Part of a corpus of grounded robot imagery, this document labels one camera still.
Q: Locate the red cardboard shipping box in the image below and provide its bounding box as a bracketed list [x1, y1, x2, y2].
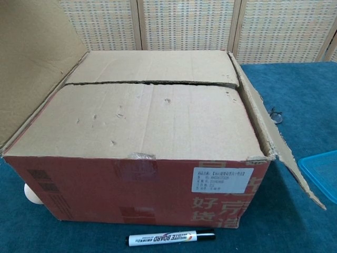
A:
[0, 0, 327, 222]

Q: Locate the white whiteboard marker pen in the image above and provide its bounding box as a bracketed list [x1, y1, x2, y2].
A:
[125, 228, 216, 247]

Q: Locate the blue carpet table cover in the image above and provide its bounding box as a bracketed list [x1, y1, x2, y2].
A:
[0, 61, 337, 253]

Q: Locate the beige egg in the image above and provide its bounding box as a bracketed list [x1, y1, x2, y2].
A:
[23, 183, 43, 205]

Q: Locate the blue plastic container lid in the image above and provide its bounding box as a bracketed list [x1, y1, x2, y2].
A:
[299, 150, 337, 204]

